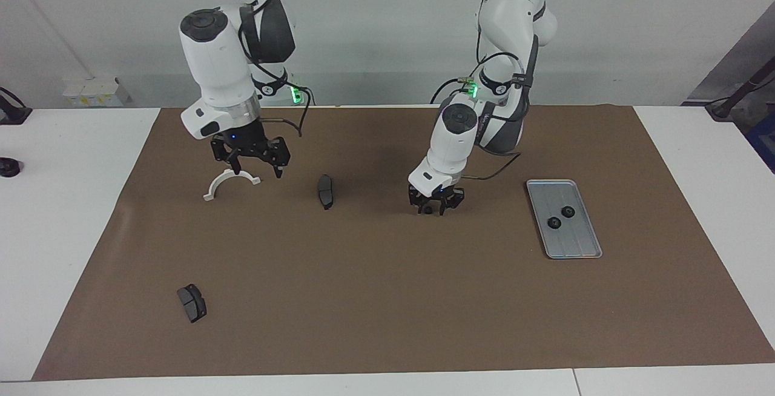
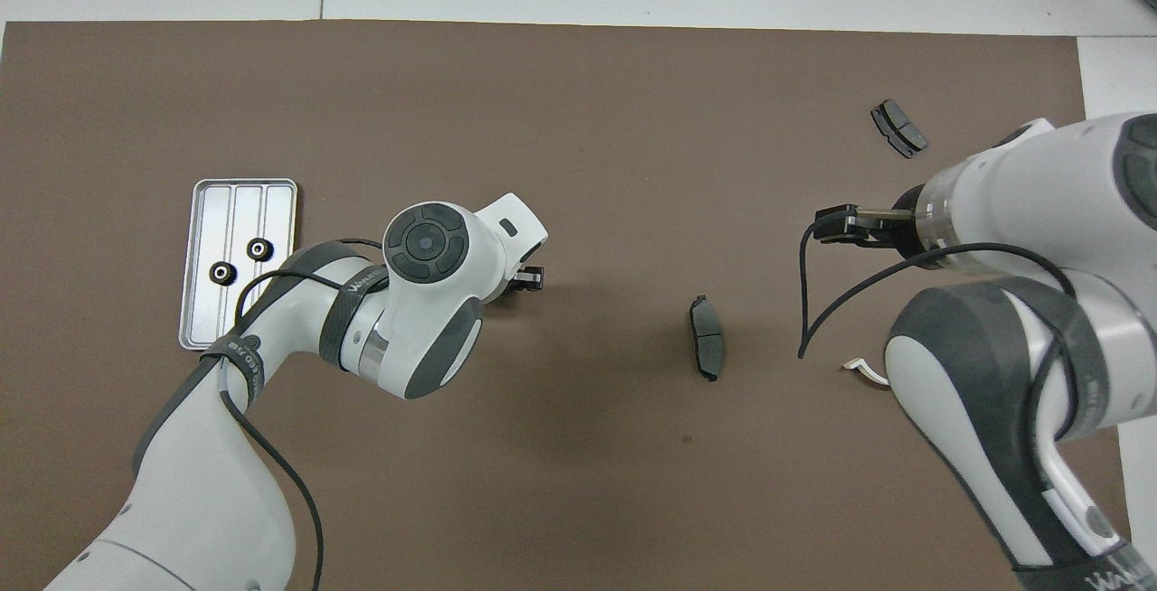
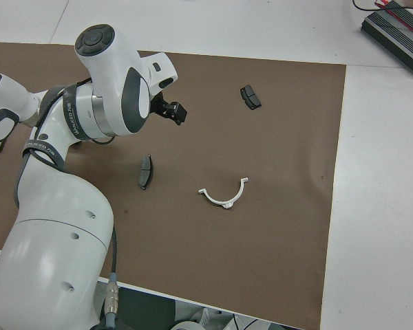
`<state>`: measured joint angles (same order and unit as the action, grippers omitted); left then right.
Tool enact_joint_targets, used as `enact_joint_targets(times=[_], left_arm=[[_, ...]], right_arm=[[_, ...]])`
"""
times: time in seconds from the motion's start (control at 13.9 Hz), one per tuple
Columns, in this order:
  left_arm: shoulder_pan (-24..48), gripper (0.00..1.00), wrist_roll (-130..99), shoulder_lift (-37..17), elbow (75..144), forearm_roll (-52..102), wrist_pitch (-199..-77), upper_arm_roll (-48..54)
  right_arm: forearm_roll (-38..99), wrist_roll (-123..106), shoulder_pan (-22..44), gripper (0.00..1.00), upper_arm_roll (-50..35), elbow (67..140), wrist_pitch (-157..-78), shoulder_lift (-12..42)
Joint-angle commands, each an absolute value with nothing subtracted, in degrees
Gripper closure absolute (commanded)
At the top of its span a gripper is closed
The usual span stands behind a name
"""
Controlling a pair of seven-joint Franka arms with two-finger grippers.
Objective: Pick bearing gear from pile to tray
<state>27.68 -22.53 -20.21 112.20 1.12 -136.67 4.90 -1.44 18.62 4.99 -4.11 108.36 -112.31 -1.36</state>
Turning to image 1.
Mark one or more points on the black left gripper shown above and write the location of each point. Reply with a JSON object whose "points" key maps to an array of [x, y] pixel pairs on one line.
{"points": [[437, 197]]}

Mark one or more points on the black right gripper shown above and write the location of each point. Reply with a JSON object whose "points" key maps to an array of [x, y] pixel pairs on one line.
{"points": [[245, 145]]}

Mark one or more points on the large black bearing gear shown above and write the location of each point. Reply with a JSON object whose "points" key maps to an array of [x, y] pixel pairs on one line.
{"points": [[553, 222], [567, 211]]}

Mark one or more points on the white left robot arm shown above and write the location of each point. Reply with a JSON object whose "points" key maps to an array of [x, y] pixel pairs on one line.
{"points": [[508, 8]]}

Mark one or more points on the silver metal tray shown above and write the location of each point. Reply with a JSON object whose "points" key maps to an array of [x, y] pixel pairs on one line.
{"points": [[578, 241]]}

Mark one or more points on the single grey brake pad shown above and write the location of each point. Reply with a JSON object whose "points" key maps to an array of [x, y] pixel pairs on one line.
{"points": [[326, 193]]}

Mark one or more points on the brown table mat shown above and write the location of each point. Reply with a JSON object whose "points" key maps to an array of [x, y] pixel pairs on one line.
{"points": [[375, 299]]}

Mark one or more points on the stacked grey brake pads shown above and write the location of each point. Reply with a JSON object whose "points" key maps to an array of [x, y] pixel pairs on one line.
{"points": [[192, 304]]}

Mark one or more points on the black round knob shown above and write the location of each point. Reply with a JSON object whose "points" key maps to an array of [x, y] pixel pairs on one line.
{"points": [[8, 168]]}

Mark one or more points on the black stand pole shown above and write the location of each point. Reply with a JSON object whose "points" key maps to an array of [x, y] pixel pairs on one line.
{"points": [[735, 96]]}

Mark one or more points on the blue crate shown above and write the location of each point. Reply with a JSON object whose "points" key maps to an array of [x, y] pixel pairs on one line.
{"points": [[764, 141]]}

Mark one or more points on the white wall socket box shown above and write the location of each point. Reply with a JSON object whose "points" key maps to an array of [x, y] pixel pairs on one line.
{"points": [[91, 90]]}

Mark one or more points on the black clamp mount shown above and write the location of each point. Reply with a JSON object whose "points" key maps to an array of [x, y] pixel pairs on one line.
{"points": [[12, 112]]}

